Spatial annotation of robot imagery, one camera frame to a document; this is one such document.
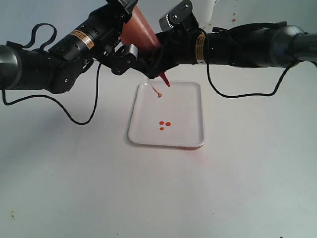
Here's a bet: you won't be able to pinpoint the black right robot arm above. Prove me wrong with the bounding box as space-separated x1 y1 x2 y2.
134 22 317 79

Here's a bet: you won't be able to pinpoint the black left camera cable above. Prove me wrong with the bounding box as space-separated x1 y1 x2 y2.
1 23 102 125

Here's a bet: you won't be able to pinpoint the red sauce squeeze bottle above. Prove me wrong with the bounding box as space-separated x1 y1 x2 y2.
119 4 172 99

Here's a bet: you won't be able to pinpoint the red sauce drops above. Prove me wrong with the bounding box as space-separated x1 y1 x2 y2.
159 120 171 131

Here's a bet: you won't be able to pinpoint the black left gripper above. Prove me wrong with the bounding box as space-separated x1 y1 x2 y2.
88 0 138 47

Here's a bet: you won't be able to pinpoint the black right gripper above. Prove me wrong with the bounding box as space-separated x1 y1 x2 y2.
131 25 206 79

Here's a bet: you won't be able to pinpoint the black right camera cable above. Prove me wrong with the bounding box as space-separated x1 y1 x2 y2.
199 22 300 99

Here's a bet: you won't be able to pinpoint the black camera cable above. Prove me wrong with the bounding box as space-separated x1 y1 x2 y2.
199 22 300 99
1 23 102 125

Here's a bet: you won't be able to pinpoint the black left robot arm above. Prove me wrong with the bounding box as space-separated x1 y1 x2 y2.
0 0 138 94

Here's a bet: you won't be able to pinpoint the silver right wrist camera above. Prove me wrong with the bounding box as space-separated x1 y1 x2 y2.
159 0 199 32

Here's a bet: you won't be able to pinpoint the white rectangular plastic tray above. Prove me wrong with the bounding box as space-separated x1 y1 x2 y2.
127 80 205 148

